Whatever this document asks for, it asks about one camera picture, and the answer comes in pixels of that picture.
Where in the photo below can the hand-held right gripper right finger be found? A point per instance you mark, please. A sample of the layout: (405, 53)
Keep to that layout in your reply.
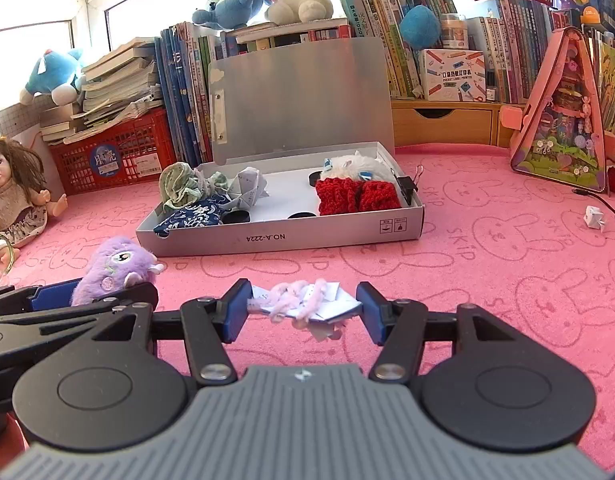
(370, 310)

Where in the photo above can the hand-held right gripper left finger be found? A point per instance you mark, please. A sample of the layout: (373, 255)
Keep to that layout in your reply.
(237, 310)

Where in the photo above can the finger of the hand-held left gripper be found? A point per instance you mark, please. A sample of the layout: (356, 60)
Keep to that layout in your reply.
(145, 295)
(52, 296)

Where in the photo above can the purple plush toy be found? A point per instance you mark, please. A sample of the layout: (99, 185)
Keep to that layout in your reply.
(117, 265)

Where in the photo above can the pink yarn piece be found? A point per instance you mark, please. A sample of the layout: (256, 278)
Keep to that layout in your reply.
(287, 292)

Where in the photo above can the blue patterned cloth pouch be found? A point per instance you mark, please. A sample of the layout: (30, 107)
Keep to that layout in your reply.
(192, 217)

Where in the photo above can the red crocheted piece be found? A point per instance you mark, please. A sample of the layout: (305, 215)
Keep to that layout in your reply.
(357, 197)

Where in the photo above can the black plastic cap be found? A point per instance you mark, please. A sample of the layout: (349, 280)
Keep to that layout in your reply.
(302, 215)

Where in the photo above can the green checked cloth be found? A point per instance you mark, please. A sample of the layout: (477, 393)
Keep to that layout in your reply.
(177, 185)

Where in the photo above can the grey paper origami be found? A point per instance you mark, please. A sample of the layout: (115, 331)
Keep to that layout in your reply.
(247, 185)

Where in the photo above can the white fluffy plush toy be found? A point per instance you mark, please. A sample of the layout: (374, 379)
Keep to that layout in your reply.
(357, 165)

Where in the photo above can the grey cardboard box with lid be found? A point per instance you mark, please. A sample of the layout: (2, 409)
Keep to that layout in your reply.
(297, 100)

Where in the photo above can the clear glass mug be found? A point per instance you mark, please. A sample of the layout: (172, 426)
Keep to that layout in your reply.
(13, 250)

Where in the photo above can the brown-haired doll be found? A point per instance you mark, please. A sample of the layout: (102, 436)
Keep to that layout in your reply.
(12, 200)

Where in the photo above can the pink printed blanket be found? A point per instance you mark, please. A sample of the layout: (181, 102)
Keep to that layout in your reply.
(487, 260)

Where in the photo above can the black binder clip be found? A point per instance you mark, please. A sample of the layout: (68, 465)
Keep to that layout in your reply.
(406, 185)

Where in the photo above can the red plastic basket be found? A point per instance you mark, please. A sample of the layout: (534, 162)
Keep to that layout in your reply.
(137, 145)

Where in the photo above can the white grid board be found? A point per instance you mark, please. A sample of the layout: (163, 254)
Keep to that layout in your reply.
(17, 110)

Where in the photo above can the row of tall thin books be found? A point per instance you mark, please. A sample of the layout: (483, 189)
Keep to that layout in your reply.
(182, 100)

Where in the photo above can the wooden drawer organizer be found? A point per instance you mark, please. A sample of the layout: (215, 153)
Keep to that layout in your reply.
(447, 125)

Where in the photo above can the stack of worn books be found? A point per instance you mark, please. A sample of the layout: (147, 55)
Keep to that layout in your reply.
(112, 85)

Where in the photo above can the blue cat plush toy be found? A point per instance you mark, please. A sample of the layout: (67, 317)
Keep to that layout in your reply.
(52, 77)

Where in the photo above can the small crumpled paper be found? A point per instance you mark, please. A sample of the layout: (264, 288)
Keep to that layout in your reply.
(416, 92)

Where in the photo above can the small white paper origami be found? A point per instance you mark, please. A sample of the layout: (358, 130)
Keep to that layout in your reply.
(594, 217)

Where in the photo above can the white printed carton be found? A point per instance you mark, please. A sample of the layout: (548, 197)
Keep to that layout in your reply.
(452, 77)

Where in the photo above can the pink toy house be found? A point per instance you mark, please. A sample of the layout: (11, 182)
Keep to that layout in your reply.
(562, 125)

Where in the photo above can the row of colourful upright books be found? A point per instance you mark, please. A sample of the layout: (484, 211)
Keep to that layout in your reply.
(387, 35)

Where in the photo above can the row of small books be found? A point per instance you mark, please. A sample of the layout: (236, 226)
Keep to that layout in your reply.
(307, 35)

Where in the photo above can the blue round plush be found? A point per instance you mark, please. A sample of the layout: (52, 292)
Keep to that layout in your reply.
(420, 27)

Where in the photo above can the clear plastic jar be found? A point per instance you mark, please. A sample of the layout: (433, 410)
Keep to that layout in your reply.
(453, 32)

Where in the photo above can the blue plush animal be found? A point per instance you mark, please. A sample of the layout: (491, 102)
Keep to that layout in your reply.
(232, 5)

